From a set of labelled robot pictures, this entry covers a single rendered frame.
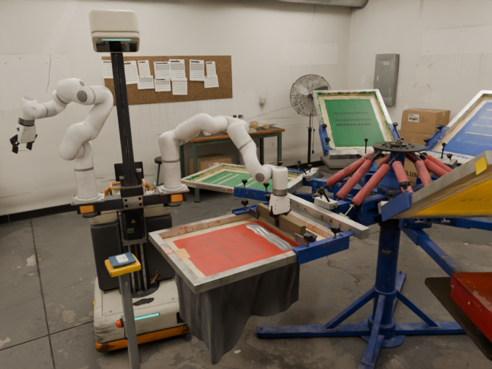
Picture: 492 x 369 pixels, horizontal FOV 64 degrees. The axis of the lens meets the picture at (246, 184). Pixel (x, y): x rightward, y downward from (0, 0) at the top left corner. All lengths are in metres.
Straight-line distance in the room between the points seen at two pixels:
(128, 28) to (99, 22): 0.12
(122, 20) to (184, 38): 3.81
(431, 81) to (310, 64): 1.90
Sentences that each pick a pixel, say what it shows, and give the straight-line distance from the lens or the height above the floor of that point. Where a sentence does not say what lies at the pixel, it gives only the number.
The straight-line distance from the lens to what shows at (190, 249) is 1.89.
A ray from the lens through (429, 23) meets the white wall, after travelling 6.45.
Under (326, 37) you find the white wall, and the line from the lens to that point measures 7.11.
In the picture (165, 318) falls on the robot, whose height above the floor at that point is 0.20.
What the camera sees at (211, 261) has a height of 0.96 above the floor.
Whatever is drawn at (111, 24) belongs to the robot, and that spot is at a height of 1.96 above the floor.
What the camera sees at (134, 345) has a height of 0.52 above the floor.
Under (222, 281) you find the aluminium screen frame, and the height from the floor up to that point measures 0.97.
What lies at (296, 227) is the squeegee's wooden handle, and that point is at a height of 1.05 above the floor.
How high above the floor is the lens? 1.78
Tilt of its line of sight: 17 degrees down
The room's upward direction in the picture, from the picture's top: 1 degrees counter-clockwise
